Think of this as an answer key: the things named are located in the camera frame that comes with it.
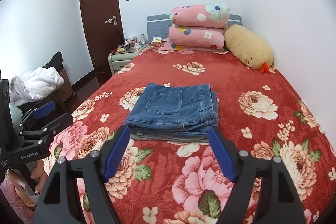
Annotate clutter on nightstand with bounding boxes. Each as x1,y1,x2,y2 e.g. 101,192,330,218
114,35,147,54

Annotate grey bed headboard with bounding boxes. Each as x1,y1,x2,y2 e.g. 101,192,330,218
146,13,242,44

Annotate black garment on chair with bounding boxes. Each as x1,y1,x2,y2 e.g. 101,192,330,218
44,51,63,72

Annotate white puffy jacket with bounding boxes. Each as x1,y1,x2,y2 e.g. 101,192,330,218
9,67,64,107

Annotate folded grey pants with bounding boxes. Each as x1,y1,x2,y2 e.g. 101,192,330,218
130,132,209,143

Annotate pink floral quilt roll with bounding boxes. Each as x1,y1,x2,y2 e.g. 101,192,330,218
170,3,230,28
168,24,225,50

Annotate person's left hand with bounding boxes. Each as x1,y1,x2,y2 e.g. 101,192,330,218
6,159,48,209

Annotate silver door handle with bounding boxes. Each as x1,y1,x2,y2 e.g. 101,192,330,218
105,15,117,26

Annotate dark brown wooden door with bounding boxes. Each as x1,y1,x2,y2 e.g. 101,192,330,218
79,0,123,84

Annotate tan duck plush pillow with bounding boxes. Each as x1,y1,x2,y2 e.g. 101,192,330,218
224,24,274,74

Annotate wooden chair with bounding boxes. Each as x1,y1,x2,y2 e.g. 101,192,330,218
15,67,76,119

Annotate lower pink floral quilt roll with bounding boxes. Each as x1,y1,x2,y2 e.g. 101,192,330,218
168,24,225,50

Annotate upper pink floral quilt roll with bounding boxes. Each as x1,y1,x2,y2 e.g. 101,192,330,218
170,3,230,28

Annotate blue denim jeans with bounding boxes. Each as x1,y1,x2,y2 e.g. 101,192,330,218
124,83,219,137

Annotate pale green nightstand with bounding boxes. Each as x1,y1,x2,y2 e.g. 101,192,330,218
108,45,147,75

